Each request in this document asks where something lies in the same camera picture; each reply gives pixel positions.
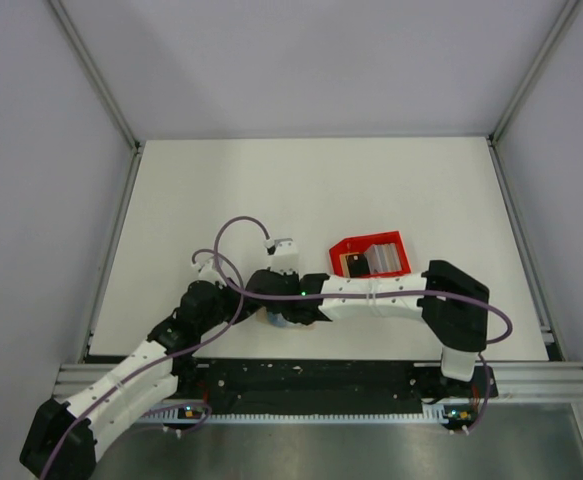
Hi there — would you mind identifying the beige card holder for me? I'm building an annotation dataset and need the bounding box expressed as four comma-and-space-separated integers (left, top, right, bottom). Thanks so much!
256, 309, 315, 331

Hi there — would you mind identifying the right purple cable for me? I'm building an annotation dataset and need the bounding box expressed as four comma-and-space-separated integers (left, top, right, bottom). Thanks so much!
212, 216, 514, 346

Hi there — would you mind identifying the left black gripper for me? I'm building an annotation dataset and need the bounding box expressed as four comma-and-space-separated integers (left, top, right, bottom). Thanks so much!
197, 277, 261, 335

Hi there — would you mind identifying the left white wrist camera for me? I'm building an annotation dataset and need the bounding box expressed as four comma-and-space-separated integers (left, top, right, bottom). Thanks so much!
192, 258, 224, 285

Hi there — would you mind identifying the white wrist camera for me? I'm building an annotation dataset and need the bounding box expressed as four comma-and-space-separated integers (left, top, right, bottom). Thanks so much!
264, 238, 299, 275
192, 258, 224, 285

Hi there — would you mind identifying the stack of upright cards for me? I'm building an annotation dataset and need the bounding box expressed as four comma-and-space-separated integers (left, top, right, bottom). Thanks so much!
365, 243, 402, 274

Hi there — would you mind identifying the white slotted cable duct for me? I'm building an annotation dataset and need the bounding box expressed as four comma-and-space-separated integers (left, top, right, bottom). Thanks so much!
135, 402, 477, 427

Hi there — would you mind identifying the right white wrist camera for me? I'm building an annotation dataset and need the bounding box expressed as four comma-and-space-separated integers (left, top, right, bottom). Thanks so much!
264, 238, 299, 275

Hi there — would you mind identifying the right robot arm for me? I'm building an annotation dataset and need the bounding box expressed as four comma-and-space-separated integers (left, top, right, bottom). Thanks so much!
246, 260, 490, 396

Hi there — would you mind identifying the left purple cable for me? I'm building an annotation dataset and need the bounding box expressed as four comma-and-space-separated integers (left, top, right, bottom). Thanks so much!
38, 248, 246, 480

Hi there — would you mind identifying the red plastic card tray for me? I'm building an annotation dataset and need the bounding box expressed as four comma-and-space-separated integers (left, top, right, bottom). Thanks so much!
329, 231, 412, 278

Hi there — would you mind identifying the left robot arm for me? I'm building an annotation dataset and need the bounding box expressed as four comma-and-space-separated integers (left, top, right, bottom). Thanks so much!
19, 281, 244, 479

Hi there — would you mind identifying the purple cable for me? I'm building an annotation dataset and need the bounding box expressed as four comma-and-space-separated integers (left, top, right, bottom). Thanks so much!
38, 248, 246, 480
212, 216, 514, 346

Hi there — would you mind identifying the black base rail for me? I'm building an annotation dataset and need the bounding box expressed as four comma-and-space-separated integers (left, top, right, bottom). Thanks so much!
174, 358, 498, 414

